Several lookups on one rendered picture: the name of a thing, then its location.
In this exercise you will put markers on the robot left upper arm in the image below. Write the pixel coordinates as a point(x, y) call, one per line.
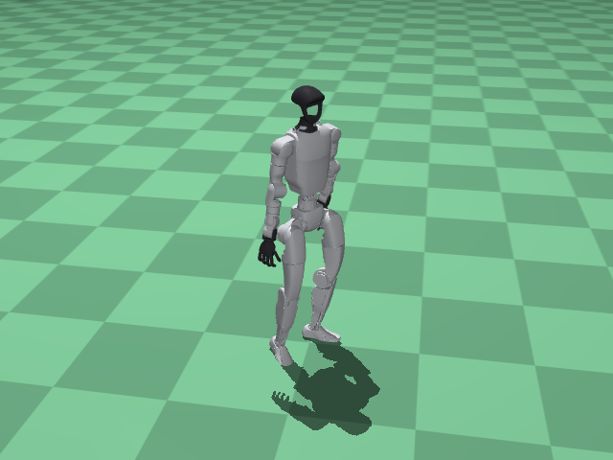
point(334, 166)

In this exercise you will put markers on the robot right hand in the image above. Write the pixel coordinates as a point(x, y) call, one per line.
point(267, 249)

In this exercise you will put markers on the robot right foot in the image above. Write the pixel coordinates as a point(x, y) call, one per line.
point(281, 354)

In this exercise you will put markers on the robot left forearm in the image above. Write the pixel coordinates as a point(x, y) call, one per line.
point(323, 196)

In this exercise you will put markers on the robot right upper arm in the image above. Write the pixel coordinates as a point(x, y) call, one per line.
point(281, 149)

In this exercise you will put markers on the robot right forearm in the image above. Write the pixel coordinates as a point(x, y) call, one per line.
point(273, 205)

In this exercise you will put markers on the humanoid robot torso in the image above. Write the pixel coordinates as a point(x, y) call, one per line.
point(306, 172)

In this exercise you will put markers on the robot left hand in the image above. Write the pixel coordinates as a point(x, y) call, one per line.
point(325, 205)

